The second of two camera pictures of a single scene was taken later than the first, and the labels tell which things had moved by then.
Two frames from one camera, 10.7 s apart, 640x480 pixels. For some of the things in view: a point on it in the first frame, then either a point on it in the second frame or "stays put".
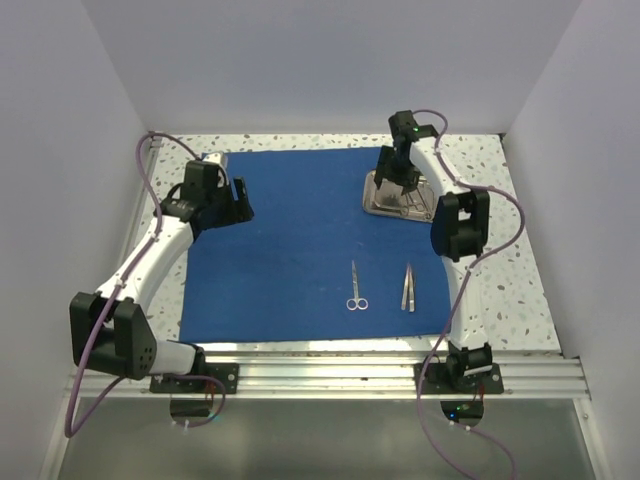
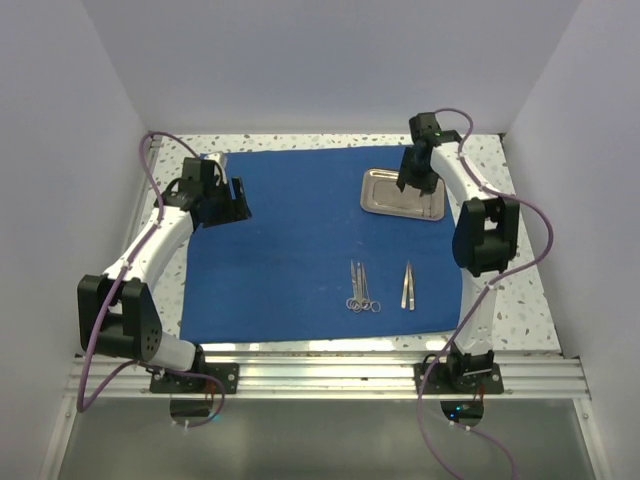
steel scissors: (415, 200) to (362, 291)
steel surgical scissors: (353, 303) stays put
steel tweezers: (411, 290) stays put
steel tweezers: (405, 288) stays put
